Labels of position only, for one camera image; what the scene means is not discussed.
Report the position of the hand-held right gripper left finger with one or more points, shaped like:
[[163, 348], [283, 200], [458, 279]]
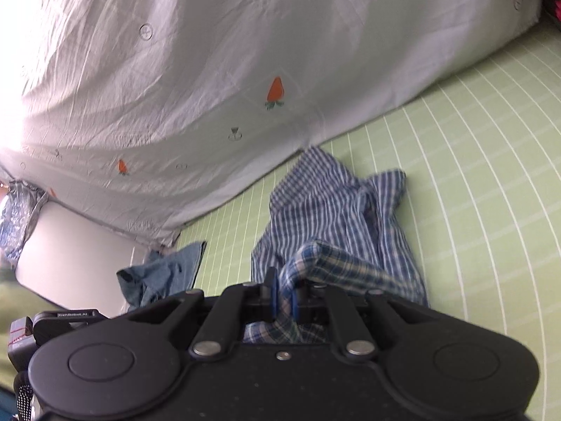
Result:
[[272, 294]]

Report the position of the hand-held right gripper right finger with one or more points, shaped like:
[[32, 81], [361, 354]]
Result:
[[294, 300]]

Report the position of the blue plaid shirt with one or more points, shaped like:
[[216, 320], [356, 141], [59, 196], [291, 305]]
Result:
[[324, 210]]

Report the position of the white board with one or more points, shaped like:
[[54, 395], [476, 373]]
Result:
[[79, 263]]

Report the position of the blue white patterned cloth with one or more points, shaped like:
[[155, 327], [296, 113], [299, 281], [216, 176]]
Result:
[[22, 219]]

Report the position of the blue denim jeans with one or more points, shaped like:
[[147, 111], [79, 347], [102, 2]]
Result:
[[162, 272]]

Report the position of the green grid mat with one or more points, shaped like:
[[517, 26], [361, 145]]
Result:
[[482, 184]]

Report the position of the white carrot print sheet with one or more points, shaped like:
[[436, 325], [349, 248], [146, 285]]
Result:
[[219, 52]]

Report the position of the red cloth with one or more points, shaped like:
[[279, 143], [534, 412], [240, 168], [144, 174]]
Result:
[[553, 11]]

